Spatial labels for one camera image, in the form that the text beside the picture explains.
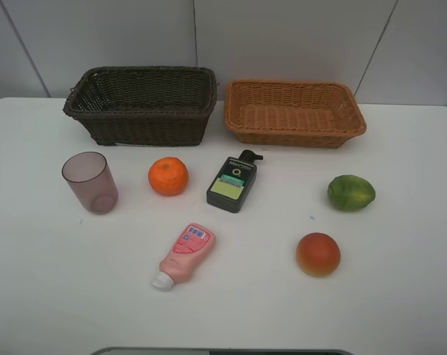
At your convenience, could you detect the translucent purple plastic cup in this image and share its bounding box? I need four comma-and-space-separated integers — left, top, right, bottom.
61, 152, 118, 214

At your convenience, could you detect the tan wicker basket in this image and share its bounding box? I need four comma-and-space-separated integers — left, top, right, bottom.
224, 79, 366, 149

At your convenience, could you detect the pink squeeze bottle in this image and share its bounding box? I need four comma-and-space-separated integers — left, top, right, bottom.
152, 223, 216, 291

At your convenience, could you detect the black pump bottle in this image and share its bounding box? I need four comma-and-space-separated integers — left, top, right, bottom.
206, 149, 263, 213

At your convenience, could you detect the orange mandarin fruit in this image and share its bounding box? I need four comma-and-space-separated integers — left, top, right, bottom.
148, 157, 189, 196

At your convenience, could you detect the dark brown wicker basket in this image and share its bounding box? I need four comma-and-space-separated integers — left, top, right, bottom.
63, 66, 217, 146

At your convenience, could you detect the red orange peach fruit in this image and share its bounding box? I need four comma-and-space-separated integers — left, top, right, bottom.
296, 232, 341, 277

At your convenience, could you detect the green lime fruit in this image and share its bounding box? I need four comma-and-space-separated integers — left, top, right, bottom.
327, 175, 376, 212

